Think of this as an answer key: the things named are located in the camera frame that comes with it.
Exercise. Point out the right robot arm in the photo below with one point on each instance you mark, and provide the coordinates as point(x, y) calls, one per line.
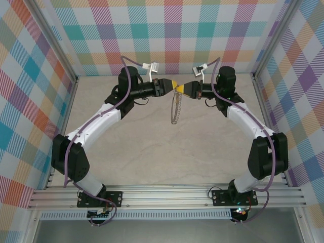
point(245, 121)

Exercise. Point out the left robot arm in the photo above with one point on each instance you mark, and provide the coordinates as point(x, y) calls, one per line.
point(98, 121)

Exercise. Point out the black controller board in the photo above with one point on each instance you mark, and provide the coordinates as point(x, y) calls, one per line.
point(98, 215)
point(240, 215)

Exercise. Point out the grey metal panel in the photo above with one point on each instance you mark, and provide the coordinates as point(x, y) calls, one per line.
point(164, 233)

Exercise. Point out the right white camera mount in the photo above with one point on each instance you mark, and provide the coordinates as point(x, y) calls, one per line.
point(202, 78)

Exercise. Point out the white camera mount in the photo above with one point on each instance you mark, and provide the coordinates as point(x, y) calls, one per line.
point(202, 78)
point(151, 76)

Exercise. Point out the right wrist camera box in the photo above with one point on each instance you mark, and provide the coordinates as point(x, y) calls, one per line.
point(197, 71)

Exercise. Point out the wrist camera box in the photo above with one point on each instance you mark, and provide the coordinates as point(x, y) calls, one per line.
point(154, 68)
point(197, 71)

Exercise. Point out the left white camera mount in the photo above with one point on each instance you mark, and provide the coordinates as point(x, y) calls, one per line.
point(151, 76)

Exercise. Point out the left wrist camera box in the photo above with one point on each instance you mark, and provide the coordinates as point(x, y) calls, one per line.
point(154, 68)

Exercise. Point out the aluminium frame side rail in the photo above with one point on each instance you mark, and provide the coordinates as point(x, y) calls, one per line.
point(69, 108)
point(264, 108)

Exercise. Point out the aluminium frame corner post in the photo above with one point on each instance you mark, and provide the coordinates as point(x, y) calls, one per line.
point(54, 38)
point(274, 38)

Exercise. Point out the long aluminium mounting rail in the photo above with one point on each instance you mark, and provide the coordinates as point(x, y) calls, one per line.
point(164, 197)

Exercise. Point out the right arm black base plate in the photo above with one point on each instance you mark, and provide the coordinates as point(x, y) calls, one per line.
point(220, 197)

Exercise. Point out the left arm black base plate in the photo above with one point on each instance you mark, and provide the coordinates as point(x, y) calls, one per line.
point(115, 198)

